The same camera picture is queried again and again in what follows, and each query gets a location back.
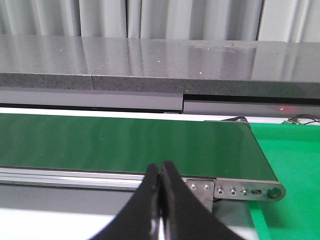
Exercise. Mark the grey panel under countertop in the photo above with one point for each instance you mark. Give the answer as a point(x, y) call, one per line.
point(152, 102)

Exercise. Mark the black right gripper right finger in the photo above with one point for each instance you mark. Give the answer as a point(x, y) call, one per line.
point(184, 217)

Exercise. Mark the metal conveyor end bracket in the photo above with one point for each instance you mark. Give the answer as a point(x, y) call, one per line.
point(207, 190)

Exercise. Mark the aluminium conveyor side rail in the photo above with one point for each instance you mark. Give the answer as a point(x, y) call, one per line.
point(71, 178)

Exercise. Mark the white pleated curtain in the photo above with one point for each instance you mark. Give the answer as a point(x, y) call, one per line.
point(293, 21)

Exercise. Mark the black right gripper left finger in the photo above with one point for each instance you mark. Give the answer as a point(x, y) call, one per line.
point(139, 218)

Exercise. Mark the bright green mat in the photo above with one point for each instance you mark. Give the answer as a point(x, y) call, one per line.
point(293, 152)

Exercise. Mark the grey stone countertop slab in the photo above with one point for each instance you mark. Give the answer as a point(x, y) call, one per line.
point(266, 69)

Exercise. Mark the green conveyor belt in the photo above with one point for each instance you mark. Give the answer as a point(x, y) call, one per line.
point(197, 148)

